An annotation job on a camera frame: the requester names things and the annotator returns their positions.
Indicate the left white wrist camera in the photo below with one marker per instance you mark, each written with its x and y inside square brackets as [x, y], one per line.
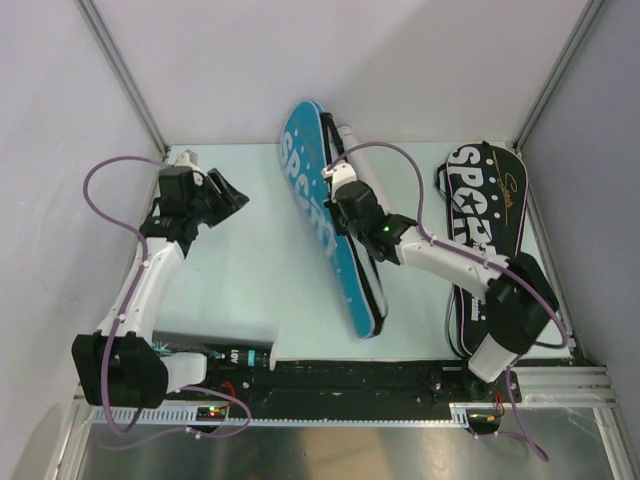
[187, 158]

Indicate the blue racket cover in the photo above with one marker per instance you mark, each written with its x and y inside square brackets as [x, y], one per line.
[304, 150]

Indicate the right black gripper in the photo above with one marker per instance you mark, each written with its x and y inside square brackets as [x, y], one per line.
[333, 208]

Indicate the black shuttlecock tube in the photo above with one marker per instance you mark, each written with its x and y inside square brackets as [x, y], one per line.
[232, 352]

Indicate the white shuttlecock tube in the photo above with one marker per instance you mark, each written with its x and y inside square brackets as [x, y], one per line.
[360, 160]

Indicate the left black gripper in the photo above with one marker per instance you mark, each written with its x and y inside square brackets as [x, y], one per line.
[228, 201]

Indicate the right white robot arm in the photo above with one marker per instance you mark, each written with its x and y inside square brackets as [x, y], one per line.
[512, 289]

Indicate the black racket cover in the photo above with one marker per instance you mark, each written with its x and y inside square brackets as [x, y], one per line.
[484, 187]

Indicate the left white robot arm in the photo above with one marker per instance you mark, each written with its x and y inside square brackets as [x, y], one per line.
[117, 364]

